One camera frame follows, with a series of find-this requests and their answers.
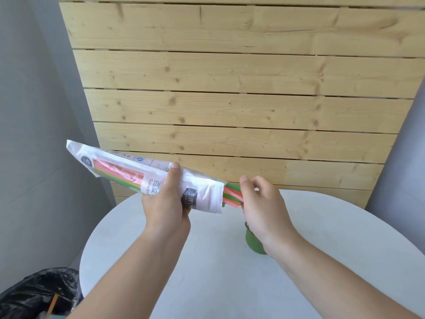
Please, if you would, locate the person's right hand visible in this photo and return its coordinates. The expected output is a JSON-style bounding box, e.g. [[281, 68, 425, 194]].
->
[[239, 175, 297, 259]]

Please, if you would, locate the person's left hand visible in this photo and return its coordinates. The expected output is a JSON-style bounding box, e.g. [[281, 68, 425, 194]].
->
[[141, 162, 193, 238]]

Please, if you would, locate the bundle of coloured drinking straws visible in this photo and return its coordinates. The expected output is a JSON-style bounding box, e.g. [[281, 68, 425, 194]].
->
[[93, 158, 245, 208]]

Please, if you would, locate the white plastic straw packet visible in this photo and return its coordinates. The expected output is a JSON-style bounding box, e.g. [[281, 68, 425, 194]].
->
[[66, 139, 227, 215]]

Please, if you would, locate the person's left forearm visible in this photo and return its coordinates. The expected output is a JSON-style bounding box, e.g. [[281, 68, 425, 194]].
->
[[68, 229, 191, 319]]

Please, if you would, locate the person's right forearm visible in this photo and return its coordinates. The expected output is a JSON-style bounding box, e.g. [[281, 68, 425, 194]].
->
[[264, 227, 424, 319]]

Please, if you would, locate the green cup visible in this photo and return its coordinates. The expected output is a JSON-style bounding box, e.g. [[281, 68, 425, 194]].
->
[[245, 222, 268, 256]]

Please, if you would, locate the wooden plank panel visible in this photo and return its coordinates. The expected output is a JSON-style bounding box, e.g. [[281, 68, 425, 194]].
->
[[57, 0, 425, 210]]

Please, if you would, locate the black bin bag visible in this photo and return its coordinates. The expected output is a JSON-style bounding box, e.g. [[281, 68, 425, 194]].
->
[[0, 267, 84, 319]]

